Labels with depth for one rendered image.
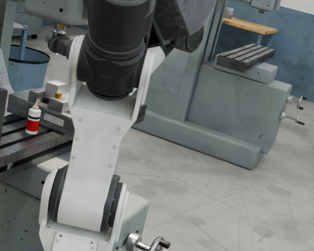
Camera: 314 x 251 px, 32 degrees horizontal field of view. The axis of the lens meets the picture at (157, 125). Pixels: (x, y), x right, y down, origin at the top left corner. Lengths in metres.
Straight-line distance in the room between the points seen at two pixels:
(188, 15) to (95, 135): 0.35
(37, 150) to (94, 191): 0.59
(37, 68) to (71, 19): 2.37
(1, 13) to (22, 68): 1.88
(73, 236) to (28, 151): 0.51
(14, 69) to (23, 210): 2.26
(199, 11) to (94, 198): 0.51
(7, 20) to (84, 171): 1.15
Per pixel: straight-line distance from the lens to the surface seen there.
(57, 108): 1.92
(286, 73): 8.29
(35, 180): 1.88
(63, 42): 1.83
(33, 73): 4.15
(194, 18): 1.31
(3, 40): 2.30
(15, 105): 2.03
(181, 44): 1.52
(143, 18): 1.06
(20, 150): 1.75
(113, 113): 1.22
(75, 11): 1.81
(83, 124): 1.23
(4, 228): 2.05
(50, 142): 1.87
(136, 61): 1.12
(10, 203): 1.99
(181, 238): 3.37
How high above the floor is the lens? 1.62
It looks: 18 degrees down
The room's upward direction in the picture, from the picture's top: 13 degrees clockwise
